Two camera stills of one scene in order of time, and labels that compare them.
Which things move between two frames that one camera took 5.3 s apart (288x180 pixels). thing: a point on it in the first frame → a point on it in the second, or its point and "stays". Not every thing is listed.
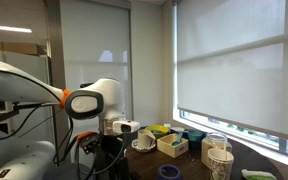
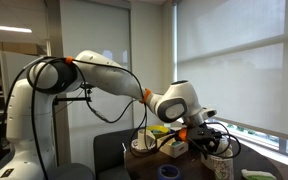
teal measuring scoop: x=178 y=141 stays
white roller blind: x=242 y=62 stays
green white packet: x=257 y=175 stays
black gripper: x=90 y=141 → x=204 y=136
